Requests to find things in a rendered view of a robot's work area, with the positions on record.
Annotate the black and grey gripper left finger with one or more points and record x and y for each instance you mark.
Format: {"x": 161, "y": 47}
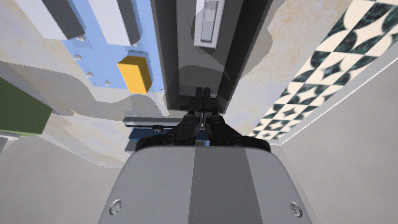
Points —
{"x": 184, "y": 133}

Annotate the yellow rectangular block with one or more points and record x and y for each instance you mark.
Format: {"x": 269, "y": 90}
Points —
{"x": 135, "y": 72}

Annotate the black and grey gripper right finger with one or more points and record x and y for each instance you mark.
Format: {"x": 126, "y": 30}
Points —
{"x": 221, "y": 134}

